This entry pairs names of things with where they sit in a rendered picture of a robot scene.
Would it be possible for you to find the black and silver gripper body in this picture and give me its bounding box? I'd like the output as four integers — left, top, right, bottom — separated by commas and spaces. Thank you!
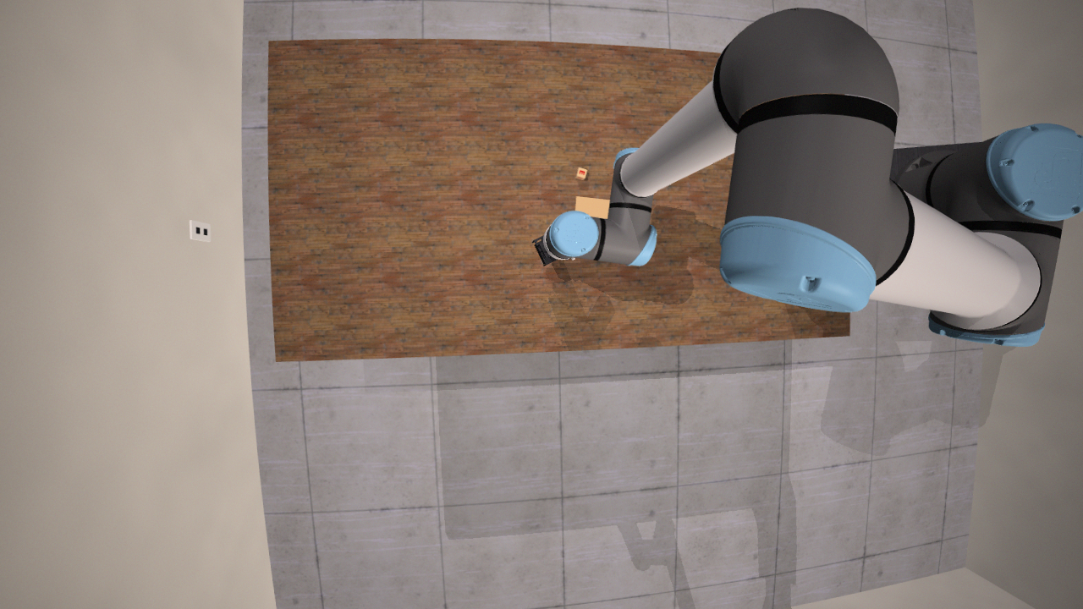
532, 235, 557, 265

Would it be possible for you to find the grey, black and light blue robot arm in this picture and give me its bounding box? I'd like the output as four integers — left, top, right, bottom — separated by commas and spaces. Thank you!
543, 8, 1083, 347

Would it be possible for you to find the peach square mat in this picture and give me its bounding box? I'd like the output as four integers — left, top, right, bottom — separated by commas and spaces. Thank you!
575, 196, 609, 219

